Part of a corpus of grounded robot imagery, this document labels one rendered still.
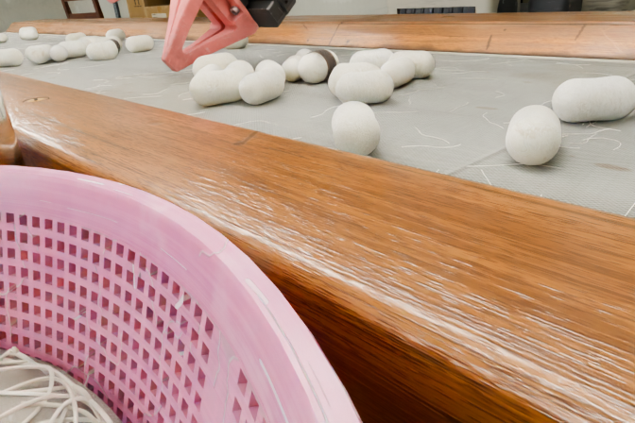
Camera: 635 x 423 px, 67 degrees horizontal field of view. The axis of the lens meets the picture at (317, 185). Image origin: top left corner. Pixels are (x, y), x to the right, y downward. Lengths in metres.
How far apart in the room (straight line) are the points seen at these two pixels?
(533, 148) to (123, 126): 0.15
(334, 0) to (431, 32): 2.48
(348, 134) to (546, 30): 0.28
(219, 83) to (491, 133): 0.17
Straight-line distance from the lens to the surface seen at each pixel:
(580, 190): 0.18
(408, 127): 0.24
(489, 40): 0.46
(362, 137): 0.19
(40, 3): 5.44
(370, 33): 0.53
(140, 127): 0.18
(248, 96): 0.30
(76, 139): 0.19
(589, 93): 0.24
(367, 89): 0.28
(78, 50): 0.70
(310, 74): 0.35
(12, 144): 0.19
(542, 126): 0.19
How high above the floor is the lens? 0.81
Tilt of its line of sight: 23 degrees down
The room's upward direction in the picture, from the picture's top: 5 degrees counter-clockwise
